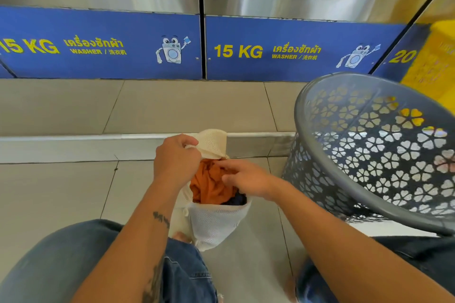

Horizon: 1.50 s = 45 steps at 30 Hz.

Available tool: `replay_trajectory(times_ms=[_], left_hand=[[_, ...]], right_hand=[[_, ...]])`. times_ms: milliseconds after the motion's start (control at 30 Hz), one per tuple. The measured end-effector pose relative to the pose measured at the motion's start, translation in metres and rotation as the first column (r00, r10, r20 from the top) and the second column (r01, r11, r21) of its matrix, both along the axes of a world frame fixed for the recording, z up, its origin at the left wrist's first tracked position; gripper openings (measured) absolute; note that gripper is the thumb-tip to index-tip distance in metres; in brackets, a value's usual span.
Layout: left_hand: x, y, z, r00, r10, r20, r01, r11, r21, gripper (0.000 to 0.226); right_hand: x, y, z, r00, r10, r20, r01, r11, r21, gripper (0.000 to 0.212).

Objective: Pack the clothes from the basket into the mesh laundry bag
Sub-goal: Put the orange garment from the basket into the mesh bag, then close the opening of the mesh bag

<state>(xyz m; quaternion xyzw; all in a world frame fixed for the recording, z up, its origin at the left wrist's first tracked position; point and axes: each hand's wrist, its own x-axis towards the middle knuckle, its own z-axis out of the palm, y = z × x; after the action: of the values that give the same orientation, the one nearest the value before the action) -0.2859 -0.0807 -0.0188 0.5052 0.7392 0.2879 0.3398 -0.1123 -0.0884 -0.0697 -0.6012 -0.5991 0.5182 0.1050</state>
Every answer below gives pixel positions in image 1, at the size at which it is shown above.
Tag person's left hand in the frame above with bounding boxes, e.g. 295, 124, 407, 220
153, 134, 202, 192

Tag person's right hand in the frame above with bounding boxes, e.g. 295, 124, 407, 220
214, 159, 282, 202

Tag blue garment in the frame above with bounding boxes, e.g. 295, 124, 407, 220
220, 191, 248, 206

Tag orange garment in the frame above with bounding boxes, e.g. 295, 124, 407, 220
189, 158, 239, 206

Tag white mesh laundry bag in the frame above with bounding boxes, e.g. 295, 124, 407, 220
169, 128, 252, 252

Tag person's left forearm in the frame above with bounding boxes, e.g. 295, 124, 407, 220
71, 182, 189, 303

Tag person's right forearm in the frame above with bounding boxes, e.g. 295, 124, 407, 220
272, 178, 455, 303

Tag grey plastic laundry basket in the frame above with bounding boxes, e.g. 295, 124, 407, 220
282, 71, 455, 237

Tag person's blue denim shorts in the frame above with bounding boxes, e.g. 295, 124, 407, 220
0, 219, 455, 303

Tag yellow plastic basket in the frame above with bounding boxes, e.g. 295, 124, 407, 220
400, 20, 455, 114

